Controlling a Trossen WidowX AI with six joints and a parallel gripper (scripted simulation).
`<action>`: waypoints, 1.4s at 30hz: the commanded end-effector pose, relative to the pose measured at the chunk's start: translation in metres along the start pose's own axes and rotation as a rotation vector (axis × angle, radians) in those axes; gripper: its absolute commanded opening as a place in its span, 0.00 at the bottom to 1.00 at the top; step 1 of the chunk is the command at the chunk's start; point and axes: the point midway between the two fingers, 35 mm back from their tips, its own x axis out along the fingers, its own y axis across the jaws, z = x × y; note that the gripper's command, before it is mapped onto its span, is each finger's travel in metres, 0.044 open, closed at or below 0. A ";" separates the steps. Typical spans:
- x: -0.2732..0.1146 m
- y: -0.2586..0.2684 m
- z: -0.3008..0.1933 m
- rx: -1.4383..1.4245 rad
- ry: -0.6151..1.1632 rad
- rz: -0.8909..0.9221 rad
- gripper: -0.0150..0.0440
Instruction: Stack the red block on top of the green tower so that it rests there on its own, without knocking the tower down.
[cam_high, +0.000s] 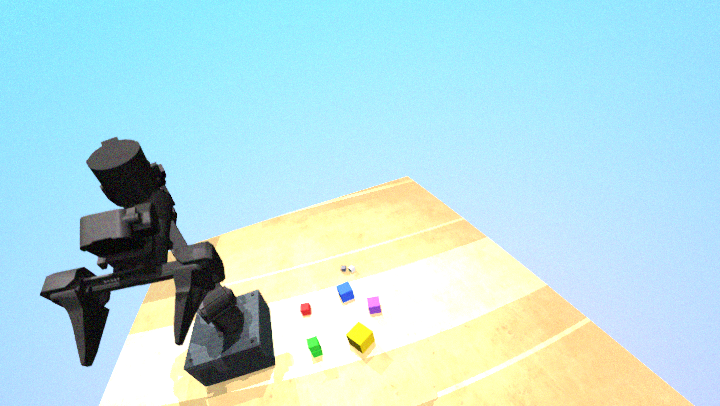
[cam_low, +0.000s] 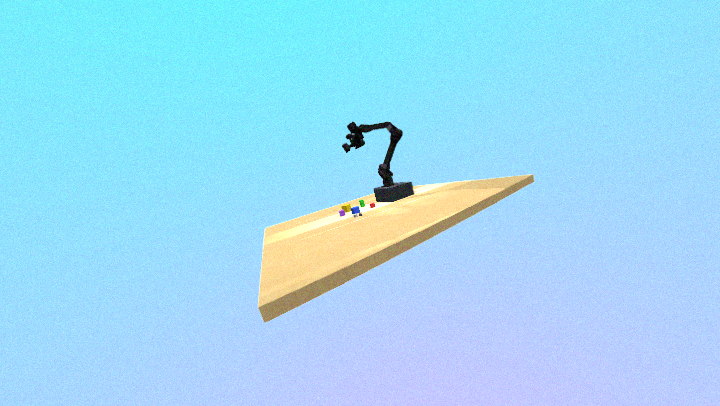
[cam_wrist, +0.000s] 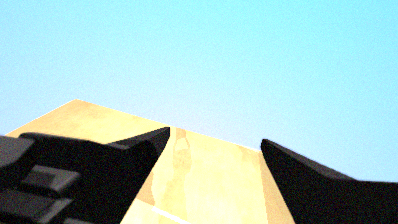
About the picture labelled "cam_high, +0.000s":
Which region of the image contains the purple block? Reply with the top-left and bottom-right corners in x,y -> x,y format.
367,296 -> 382,315

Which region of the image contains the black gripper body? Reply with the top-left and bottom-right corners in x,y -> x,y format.
39,217 -> 226,306

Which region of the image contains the yellow block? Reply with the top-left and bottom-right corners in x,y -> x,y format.
346,322 -> 375,354

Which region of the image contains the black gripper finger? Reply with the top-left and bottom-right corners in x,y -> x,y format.
50,289 -> 110,367
172,264 -> 215,346

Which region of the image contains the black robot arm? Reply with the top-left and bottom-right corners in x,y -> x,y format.
79,136 -> 244,337

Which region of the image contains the red block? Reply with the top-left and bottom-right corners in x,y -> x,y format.
300,302 -> 312,316

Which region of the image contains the blue block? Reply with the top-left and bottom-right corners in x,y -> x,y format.
336,281 -> 355,303

